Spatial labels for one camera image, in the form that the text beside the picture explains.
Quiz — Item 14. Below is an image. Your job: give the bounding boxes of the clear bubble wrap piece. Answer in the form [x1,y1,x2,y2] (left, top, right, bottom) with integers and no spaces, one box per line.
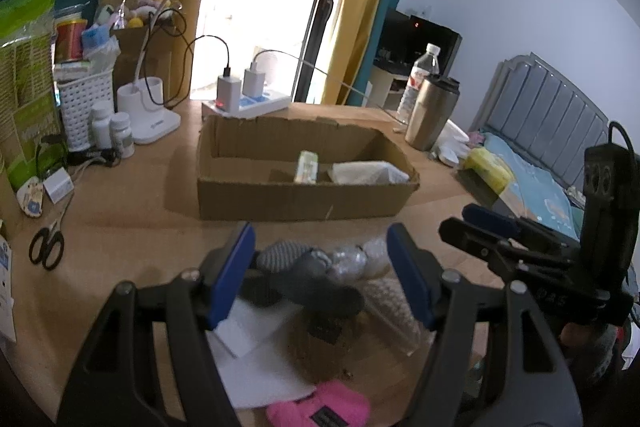
[329,236,430,355]

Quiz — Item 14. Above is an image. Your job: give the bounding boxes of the grey dotted sock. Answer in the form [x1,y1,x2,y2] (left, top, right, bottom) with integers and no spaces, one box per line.
[240,241,364,319]

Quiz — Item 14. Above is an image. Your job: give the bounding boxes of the white foam sheet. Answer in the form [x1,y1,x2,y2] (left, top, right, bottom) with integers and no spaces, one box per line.
[328,160,410,185]

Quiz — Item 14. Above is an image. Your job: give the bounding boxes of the pink knitted item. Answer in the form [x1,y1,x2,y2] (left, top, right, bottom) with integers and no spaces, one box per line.
[266,381,371,427]

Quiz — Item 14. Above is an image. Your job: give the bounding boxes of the right hand grey glove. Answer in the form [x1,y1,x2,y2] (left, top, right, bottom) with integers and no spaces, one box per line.
[560,323,630,381]

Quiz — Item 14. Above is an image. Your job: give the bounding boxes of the blue patterned bedsheet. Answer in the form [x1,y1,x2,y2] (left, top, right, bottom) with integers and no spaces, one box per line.
[484,133,580,239]

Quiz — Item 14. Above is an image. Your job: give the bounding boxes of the brown cardboard box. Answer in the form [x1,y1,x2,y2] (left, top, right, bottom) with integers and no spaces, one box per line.
[196,115,420,222]

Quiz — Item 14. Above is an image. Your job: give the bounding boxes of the white paper sheet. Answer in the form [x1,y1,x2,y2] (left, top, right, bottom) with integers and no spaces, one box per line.
[206,298,316,410]

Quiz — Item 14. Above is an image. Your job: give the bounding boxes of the yellow tissue pack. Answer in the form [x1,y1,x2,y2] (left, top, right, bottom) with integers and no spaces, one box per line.
[462,147,515,195]

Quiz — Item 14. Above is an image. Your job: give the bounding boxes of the green tissue packet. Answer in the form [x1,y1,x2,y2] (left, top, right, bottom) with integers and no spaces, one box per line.
[294,150,319,184]

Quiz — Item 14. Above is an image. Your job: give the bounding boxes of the white power strip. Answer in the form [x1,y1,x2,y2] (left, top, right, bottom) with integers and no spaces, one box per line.
[201,92,291,119]

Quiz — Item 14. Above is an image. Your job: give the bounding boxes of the white pill bottle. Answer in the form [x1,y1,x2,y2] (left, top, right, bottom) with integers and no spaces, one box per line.
[110,112,134,159]
[90,100,114,150]

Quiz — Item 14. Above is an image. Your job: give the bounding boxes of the steel travel tumbler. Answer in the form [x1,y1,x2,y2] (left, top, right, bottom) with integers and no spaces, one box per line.
[405,75,460,152]

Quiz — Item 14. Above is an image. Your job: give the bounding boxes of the black usb device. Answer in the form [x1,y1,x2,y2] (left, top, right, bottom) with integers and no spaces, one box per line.
[67,148,120,168]

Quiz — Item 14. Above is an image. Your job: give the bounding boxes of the black scissors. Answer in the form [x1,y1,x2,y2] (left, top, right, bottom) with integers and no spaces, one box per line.
[28,195,74,272]

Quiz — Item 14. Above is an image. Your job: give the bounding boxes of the white side desk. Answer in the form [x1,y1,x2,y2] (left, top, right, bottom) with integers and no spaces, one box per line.
[362,66,408,110]

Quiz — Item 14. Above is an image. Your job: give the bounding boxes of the white desk lamp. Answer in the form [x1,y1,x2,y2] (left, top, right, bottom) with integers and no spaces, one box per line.
[116,0,260,146]

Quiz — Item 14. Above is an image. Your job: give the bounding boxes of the grey padded headboard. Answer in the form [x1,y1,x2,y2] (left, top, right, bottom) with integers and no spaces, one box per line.
[472,53,608,190]

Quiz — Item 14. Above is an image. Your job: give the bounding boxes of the clear water bottle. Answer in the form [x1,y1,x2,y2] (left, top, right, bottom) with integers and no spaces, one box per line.
[397,43,440,124]

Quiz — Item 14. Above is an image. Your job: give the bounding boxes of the cartoon print packet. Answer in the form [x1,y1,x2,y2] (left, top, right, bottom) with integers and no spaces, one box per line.
[16,176,44,218]

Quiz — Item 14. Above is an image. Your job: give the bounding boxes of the brown paper bag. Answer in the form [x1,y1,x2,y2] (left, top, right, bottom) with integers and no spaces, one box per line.
[112,24,184,103]

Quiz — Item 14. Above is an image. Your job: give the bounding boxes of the white lattice basket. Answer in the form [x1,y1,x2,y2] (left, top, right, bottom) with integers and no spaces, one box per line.
[56,69,114,152]

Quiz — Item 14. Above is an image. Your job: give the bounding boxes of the black monitor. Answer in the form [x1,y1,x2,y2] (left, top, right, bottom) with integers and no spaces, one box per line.
[373,9,462,76]

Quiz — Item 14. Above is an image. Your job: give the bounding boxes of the green snack bag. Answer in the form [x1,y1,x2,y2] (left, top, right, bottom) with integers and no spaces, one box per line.
[1,0,61,190]

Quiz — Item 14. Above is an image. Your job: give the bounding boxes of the yellow curtain right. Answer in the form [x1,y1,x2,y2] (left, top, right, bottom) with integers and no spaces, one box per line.
[322,0,405,106]

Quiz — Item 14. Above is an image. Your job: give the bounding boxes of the plush toy bundle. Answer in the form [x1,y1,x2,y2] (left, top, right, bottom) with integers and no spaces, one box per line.
[93,0,171,30]

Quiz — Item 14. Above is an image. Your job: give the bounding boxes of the red tin can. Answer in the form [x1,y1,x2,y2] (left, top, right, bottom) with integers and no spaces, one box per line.
[54,18,87,63]

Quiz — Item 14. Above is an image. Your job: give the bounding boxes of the white charger black cable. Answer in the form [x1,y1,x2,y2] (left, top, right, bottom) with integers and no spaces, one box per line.
[159,8,244,114]

